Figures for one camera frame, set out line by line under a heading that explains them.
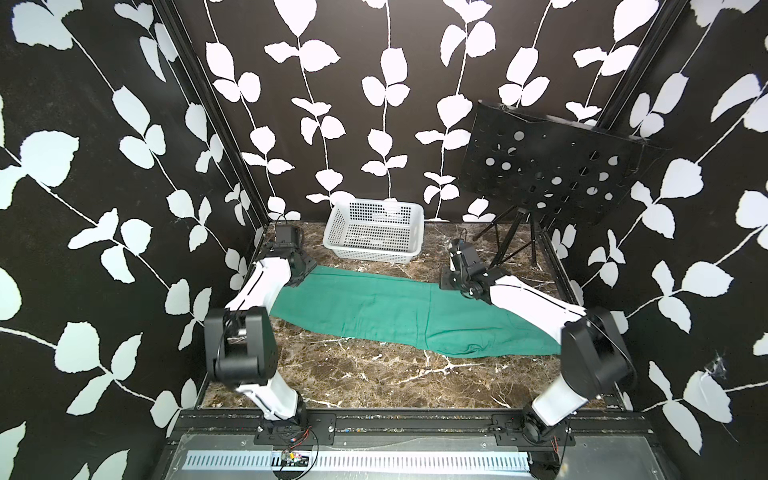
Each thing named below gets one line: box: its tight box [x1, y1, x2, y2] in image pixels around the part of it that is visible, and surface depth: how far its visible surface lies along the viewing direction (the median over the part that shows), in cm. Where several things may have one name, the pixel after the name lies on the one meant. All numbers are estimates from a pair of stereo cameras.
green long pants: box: [270, 267, 561, 357], surface depth 95 cm
